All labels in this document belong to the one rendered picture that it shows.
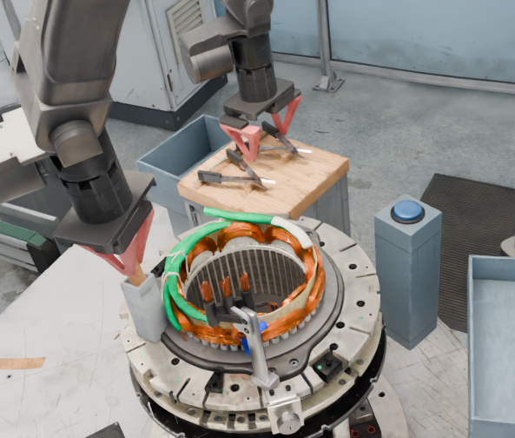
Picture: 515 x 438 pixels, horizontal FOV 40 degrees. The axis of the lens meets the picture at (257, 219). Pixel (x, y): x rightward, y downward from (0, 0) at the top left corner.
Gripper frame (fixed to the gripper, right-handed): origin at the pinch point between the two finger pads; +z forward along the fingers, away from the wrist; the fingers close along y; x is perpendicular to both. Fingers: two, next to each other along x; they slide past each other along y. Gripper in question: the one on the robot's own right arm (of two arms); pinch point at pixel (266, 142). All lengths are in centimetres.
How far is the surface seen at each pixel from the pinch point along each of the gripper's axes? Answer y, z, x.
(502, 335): 12.6, 6.2, 45.3
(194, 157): 0.1, 8.9, -18.4
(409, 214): 0.1, 4.4, 25.7
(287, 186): 5.4, 2.2, 7.8
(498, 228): -116, 109, -5
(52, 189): -22, 70, -121
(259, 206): 11.3, 2.2, 7.1
